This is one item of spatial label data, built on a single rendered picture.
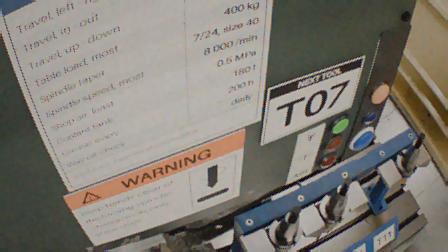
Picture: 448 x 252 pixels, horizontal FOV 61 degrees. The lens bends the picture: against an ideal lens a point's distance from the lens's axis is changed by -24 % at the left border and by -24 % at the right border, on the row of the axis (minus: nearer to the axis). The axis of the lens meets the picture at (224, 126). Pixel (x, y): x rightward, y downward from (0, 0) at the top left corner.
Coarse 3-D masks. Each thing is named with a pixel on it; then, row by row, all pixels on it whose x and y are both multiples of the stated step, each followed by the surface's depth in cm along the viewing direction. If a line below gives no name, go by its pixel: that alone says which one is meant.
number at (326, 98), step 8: (336, 80) 37; (344, 80) 38; (352, 80) 38; (320, 88) 37; (328, 88) 38; (336, 88) 38; (344, 88) 39; (312, 96) 37; (320, 96) 38; (328, 96) 39; (336, 96) 39; (344, 96) 40; (304, 104) 38; (312, 104) 38; (320, 104) 39; (328, 104) 40; (336, 104) 40; (344, 104) 41; (304, 112) 39; (312, 112) 39; (320, 112) 40; (304, 120) 40
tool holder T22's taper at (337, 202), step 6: (336, 192) 80; (348, 192) 80; (330, 198) 83; (336, 198) 81; (342, 198) 80; (330, 204) 83; (336, 204) 81; (342, 204) 81; (330, 210) 83; (336, 210) 83; (342, 210) 83
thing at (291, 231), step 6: (282, 222) 78; (288, 222) 77; (294, 222) 76; (276, 228) 82; (282, 228) 79; (288, 228) 77; (294, 228) 78; (276, 234) 81; (282, 234) 80; (288, 234) 79; (294, 234) 80; (282, 240) 81; (288, 240) 81
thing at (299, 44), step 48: (288, 0) 28; (336, 0) 29; (384, 0) 32; (0, 48) 20; (288, 48) 31; (336, 48) 34; (0, 96) 22; (0, 144) 25; (288, 144) 42; (0, 192) 28; (48, 192) 31; (240, 192) 45; (0, 240) 33; (48, 240) 37
